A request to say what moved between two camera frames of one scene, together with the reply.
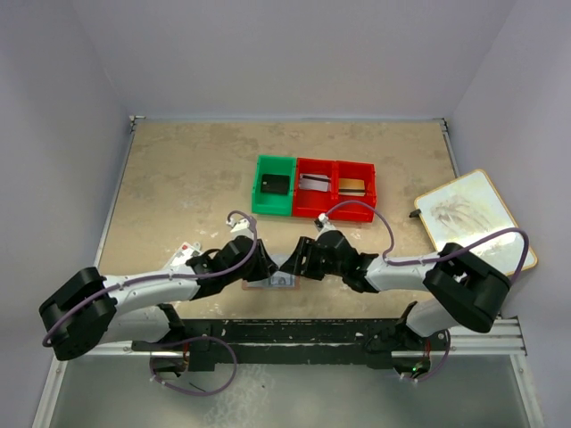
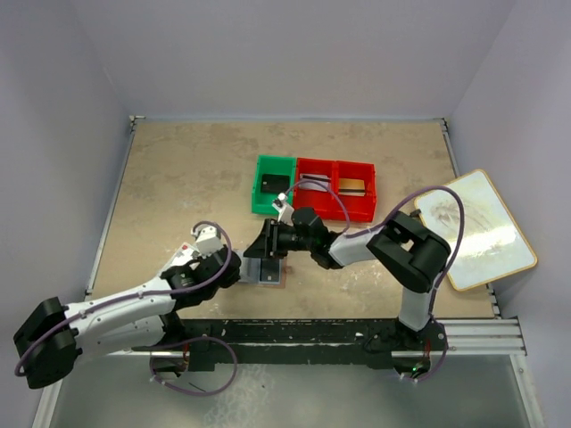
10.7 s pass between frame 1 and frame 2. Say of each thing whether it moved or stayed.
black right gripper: moved
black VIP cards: stayed
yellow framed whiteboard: stayed
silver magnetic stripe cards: stayed
